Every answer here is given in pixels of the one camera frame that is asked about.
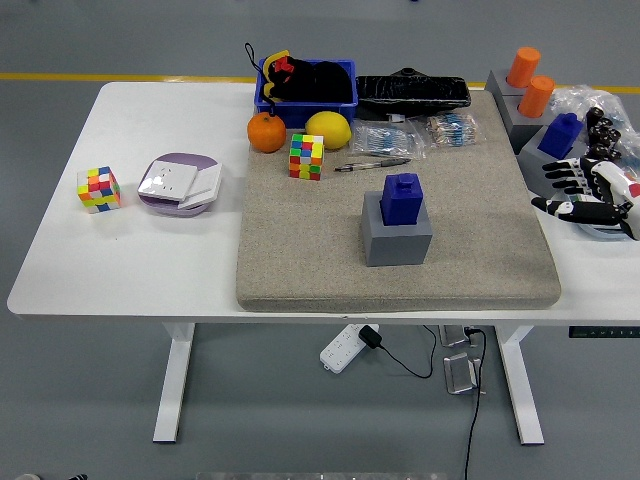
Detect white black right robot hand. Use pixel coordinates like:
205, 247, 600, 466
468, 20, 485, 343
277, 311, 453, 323
530, 156, 640, 241

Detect blue square seal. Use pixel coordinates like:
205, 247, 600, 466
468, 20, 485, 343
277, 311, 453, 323
537, 112, 585, 162
379, 172, 425, 226

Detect grey square seal holder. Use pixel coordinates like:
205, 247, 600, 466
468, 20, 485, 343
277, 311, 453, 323
517, 124, 589, 197
361, 190, 434, 267

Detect grey round-hole seal holder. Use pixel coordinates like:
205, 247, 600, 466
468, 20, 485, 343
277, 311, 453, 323
484, 68, 531, 97
499, 92, 556, 151

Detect orange cylinder seal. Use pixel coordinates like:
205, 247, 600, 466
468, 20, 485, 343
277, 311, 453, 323
517, 74, 555, 119
507, 46, 542, 89

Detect pale blue plate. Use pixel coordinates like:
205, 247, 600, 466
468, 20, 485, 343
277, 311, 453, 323
547, 192, 636, 243

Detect dark brown knob cluster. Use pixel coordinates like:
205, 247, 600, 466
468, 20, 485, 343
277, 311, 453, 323
585, 106, 624, 162

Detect clear plastic bags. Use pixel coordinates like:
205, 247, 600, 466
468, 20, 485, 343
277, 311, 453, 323
547, 83, 640, 174

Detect white table leg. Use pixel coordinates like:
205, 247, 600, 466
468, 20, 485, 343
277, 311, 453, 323
494, 325, 545, 446
152, 322, 196, 444

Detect black table control panel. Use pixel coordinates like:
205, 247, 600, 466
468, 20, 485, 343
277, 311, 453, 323
568, 326, 640, 340

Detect clear bag of resistors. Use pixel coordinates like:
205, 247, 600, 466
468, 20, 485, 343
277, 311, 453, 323
348, 122, 426, 160
424, 112, 485, 150

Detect black long wrapped object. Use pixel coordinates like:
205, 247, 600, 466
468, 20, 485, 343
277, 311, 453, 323
354, 66, 472, 121

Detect silver ballpoint pen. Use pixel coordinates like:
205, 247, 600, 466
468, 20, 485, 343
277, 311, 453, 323
333, 156, 414, 174

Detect black power adapter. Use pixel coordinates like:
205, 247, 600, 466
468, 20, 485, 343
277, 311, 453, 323
358, 324, 384, 350

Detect yellow lemon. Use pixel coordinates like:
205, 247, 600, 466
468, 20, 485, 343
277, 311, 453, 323
305, 110, 352, 150

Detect multicolour puzzle cube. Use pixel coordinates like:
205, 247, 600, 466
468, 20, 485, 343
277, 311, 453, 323
76, 165, 122, 215
288, 132, 325, 182

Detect white power strip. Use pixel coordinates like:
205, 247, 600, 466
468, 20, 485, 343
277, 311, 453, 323
319, 323, 380, 374

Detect grey-brown mat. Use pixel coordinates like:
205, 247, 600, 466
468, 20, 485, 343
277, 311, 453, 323
234, 89, 561, 314

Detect blue plastic bin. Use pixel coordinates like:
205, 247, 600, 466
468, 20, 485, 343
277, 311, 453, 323
253, 58, 359, 130

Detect orange fruit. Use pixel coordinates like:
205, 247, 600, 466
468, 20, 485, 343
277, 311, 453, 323
246, 111, 288, 154

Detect silver metal bracket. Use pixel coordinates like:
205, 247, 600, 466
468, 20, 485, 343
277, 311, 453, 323
442, 352, 482, 397
438, 324, 474, 349

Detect black adapter cable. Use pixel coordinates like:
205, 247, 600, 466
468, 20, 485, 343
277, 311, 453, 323
377, 324, 437, 380

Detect long black floor cable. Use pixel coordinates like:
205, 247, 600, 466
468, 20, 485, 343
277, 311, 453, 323
461, 327, 487, 480

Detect white wall socket panel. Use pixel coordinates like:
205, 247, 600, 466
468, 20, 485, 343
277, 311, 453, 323
137, 159, 201, 204

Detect white wall switch panel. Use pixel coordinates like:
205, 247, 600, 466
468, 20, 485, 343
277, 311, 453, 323
177, 162, 224, 211

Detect black strap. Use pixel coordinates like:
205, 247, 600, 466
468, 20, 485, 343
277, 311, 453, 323
243, 42, 279, 119

